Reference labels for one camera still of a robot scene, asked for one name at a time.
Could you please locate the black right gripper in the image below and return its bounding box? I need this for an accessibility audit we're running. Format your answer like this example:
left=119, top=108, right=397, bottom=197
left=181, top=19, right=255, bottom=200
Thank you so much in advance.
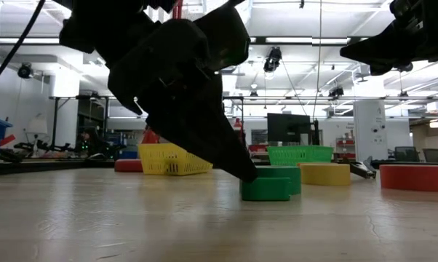
left=339, top=0, right=438, bottom=76

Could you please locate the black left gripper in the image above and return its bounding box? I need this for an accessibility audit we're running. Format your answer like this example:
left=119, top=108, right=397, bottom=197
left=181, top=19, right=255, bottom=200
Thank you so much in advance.
left=108, top=5, right=258, bottom=183

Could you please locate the small green staple remover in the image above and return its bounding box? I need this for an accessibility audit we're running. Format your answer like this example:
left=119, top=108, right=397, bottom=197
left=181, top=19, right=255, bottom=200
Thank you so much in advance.
left=239, top=177, right=292, bottom=202

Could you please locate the green tape roll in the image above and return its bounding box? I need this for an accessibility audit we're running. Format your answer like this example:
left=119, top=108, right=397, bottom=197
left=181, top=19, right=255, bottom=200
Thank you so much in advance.
left=255, top=165, right=302, bottom=196

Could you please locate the yellow tape roll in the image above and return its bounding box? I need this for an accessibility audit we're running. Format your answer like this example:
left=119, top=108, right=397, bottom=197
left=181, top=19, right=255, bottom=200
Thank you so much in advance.
left=299, top=162, right=351, bottom=187

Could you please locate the red tape roll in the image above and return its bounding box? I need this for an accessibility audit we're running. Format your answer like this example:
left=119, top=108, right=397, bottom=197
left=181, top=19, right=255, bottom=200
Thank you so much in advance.
left=379, top=164, right=438, bottom=193

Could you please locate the yellow plastic basket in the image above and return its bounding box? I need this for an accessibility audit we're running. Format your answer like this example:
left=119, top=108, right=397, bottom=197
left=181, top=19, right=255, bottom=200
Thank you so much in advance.
left=137, top=143, right=214, bottom=176

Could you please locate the black computer monitor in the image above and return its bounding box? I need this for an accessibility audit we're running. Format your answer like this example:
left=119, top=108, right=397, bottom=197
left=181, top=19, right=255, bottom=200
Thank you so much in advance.
left=266, top=112, right=311, bottom=145

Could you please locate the green plastic basket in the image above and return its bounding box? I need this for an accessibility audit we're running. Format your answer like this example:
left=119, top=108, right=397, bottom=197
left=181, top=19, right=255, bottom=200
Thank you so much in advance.
left=267, top=145, right=334, bottom=167

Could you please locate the grey office chair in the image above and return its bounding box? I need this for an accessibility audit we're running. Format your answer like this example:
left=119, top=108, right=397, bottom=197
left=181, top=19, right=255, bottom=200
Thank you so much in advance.
left=394, top=146, right=421, bottom=163
left=421, top=148, right=438, bottom=164

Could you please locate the black ceiling camera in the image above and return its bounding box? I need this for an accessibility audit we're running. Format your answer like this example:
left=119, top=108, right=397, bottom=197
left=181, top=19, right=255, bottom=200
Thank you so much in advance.
left=263, top=46, right=283, bottom=73
left=17, top=62, right=34, bottom=80

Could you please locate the black aluminium table frame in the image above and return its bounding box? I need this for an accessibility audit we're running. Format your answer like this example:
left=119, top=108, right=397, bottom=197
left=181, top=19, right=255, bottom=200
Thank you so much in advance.
left=0, top=158, right=438, bottom=177

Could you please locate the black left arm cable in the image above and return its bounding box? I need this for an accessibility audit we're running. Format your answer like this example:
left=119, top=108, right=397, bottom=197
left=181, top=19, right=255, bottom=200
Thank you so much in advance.
left=0, top=0, right=47, bottom=95

